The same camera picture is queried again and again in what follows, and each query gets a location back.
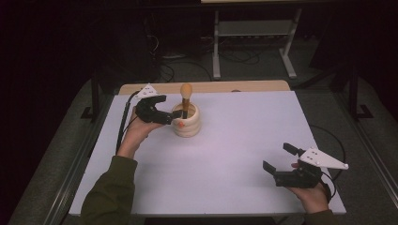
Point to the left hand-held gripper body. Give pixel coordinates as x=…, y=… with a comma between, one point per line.
x=150, y=112

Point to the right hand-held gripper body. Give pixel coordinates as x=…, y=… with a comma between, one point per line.
x=297, y=178

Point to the cream ribbed brush holder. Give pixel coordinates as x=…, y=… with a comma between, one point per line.
x=191, y=128

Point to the person's right hand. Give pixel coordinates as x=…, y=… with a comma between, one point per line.
x=311, y=198

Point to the person's left hand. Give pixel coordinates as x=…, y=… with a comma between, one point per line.
x=137, y=134

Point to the white board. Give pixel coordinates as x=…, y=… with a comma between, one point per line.
x=234, y=153

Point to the black metal stand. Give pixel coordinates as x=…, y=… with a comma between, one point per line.
x=353, y=97
x=94, y=100

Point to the white metal stand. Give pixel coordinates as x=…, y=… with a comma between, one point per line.
x=216, y=64

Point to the metal rail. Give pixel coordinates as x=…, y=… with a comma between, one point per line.
x=73, y=175
x=369, y=146

